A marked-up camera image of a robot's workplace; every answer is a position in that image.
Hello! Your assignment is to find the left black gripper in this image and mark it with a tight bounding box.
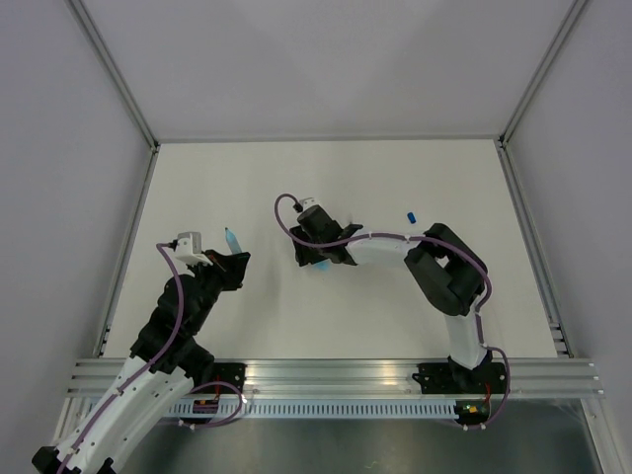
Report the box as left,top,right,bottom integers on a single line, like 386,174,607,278
187,249,251,332

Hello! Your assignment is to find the light blue highlighter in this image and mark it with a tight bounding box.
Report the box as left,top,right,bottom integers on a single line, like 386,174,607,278
224,227,243,255

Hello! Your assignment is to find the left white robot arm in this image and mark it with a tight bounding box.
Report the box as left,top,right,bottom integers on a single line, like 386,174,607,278
32,250,251,473

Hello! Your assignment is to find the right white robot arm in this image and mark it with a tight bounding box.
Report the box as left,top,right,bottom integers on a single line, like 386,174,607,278
286,202,491,392

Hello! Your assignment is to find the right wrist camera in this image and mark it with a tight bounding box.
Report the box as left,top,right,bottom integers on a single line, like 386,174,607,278
293,197,320,213

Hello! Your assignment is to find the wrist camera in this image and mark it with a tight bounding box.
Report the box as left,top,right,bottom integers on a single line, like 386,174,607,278
170,232,210,267
293,197,320,213

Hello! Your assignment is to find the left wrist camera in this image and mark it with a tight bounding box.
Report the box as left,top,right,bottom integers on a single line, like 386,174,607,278
170,232,210,267

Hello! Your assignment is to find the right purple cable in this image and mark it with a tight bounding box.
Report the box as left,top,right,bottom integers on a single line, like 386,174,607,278
274,193,494,347

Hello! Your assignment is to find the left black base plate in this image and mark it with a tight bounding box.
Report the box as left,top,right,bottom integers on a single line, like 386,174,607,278
200,362,247,397

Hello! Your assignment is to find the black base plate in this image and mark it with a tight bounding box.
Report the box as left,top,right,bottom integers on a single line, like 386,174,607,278
200,362,247,397
412,360,509,395

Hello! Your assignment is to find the white slotted cable duct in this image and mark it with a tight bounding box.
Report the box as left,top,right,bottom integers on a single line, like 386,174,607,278
164,398,458,421

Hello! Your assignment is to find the aluminium front rail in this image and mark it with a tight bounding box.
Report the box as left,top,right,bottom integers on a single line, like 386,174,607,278
68,357,604,397

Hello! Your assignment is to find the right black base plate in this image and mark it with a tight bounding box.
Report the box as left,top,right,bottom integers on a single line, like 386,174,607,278
412,360,509,395

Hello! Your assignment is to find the left aluminium frame post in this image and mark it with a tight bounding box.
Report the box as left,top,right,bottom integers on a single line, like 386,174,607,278
65,0,159,152

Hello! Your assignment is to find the aluminium frame post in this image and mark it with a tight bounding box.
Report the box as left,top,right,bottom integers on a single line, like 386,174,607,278
497,0,591,148
65,0,159,152

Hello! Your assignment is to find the right aluminium frame post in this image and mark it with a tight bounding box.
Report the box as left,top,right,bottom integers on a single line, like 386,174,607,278
497,0,591,148

